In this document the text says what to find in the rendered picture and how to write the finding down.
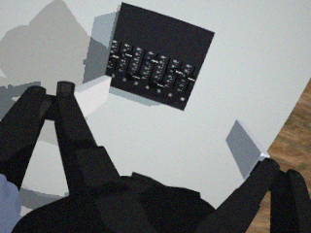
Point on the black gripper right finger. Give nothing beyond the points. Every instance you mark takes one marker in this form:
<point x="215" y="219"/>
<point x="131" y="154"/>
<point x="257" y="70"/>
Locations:
<point x="290" y="213"/>

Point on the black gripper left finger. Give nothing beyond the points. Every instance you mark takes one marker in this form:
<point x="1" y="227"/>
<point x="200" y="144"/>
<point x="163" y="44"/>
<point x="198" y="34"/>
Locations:
<point x="113" y="205"/>

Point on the black lighting desk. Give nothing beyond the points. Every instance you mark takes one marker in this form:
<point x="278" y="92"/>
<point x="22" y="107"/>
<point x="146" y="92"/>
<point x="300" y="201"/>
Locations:
<point x="174" y="46"/>

